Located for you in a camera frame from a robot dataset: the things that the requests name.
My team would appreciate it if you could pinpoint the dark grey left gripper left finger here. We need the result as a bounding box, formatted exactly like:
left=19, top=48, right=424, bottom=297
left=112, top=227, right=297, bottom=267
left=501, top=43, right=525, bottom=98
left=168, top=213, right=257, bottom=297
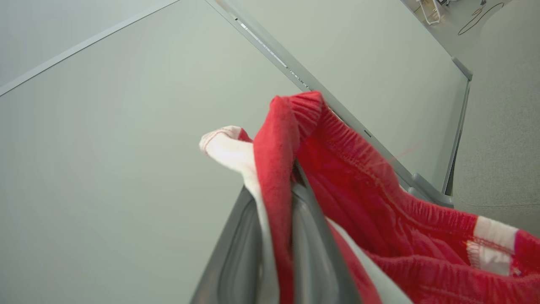
left=189, top=185, right=271, bottom=304

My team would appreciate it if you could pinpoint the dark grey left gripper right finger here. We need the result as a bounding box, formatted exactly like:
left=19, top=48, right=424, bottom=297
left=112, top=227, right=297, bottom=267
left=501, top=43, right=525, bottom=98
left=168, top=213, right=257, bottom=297
left=290, top=160, right=362, bottom=304

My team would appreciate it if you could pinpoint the white wire rack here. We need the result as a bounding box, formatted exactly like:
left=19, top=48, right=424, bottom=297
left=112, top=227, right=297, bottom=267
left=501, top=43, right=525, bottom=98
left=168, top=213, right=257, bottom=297
left=415, top=0, right=444, bottom=25

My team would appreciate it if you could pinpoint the red and white garment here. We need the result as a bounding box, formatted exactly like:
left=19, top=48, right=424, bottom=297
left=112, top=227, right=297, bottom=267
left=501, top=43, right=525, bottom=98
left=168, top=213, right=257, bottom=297
left=199, top=91, right=540, bottom=304

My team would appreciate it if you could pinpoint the thin black floor cable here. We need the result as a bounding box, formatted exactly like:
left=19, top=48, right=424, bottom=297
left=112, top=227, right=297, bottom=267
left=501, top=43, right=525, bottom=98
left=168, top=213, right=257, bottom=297
left=457, top=2, right=505, bottom=36

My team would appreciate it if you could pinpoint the grey metal partition frame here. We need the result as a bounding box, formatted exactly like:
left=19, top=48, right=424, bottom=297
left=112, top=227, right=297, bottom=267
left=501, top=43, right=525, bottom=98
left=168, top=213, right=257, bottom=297
left=206, top=0, right=473, bottom=208

